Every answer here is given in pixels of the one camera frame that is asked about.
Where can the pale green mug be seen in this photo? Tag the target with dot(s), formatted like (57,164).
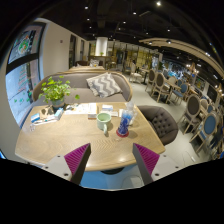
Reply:
(103,120)

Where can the ceiling lights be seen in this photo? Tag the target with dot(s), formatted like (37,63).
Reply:
(158,3)

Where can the green potted plant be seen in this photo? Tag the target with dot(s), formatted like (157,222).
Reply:
(56,90)

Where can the clear water bottle blue label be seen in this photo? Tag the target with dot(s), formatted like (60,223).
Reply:
(125,121)

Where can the grey curved bench sofa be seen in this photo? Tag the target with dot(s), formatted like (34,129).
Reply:
(80,83)

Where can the white round column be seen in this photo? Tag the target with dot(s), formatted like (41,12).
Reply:
(101,46)

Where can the grey white chevron pillow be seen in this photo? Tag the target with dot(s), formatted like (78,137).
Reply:
(104,85)

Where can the clear plastic cup with straw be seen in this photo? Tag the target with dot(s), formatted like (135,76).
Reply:
(135,117)

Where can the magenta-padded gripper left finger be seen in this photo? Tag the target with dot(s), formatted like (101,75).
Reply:
(75,160)

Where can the blue and white card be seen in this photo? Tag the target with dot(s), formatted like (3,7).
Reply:
(106,107)

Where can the dark grey tufted armchair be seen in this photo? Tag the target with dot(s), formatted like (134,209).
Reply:
(161,123)

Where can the window with printed posters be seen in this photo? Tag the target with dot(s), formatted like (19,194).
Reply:
(23,80)

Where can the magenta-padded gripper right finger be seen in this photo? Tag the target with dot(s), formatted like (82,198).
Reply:
(148,160)

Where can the blue tissue pack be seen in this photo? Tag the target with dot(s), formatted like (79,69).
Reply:
(58,114)

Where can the dining chairs and tables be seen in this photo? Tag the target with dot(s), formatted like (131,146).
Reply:
(193,106)

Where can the flat round red coaster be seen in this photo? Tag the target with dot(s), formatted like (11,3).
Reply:
(120,135)

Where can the printed menu sheet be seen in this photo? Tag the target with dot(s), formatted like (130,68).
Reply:
(80,109)

